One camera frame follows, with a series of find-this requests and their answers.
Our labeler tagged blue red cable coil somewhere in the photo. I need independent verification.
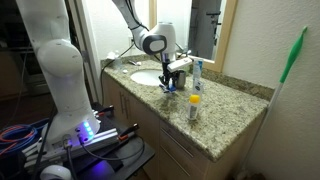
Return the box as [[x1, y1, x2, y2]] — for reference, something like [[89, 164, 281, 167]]
[[0, 118, 49, 158]]

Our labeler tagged white oval sink basin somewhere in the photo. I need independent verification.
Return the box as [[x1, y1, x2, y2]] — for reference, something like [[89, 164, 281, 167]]
[[130, 69, 162, 86]]

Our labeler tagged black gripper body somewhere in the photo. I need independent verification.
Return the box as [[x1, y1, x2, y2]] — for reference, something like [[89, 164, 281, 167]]
[[162, 62, 171, 78]]

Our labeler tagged black power cable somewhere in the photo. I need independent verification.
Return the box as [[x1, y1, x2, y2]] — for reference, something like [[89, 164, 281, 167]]
[[99, 39, 137, 107]]

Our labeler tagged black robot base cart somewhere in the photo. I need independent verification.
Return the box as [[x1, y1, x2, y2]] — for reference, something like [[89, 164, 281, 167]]
[[22, 103, 155, 180]]

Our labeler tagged white tube yellow cap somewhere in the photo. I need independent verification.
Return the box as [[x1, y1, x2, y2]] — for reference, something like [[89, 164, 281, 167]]
[[188, 94, 200, 120]]

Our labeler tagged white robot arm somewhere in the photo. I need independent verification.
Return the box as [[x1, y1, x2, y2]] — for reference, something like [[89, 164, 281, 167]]
[[16, 0, 176, 155]]

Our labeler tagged purple razor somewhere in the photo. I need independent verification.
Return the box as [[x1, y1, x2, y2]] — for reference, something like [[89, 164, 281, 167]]
[[159, 84, 169, 93]]

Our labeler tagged grey metal cup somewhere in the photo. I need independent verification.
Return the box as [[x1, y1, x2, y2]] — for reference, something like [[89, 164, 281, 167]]
[[176, 70, 186, 89]]

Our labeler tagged wooden vanity cabinet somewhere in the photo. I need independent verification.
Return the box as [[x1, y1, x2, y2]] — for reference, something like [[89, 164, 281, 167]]
[[103, 70, 267, 180]]

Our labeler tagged clear plastic water bottle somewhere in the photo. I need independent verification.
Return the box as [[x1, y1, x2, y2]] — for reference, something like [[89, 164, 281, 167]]
[[114, 50, 122, 70]]

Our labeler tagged chrome sink faucet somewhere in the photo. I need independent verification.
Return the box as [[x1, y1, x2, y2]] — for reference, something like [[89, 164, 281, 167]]
[[175, 43, 192, 59]]

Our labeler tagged green handled mop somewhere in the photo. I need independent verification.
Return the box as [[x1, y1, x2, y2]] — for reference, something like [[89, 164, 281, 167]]
[[235, 26, 308, 180]]

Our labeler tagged wood framed mirror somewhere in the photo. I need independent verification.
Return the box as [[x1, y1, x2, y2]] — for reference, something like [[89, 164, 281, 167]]
[[149, 0, 239, 72]]

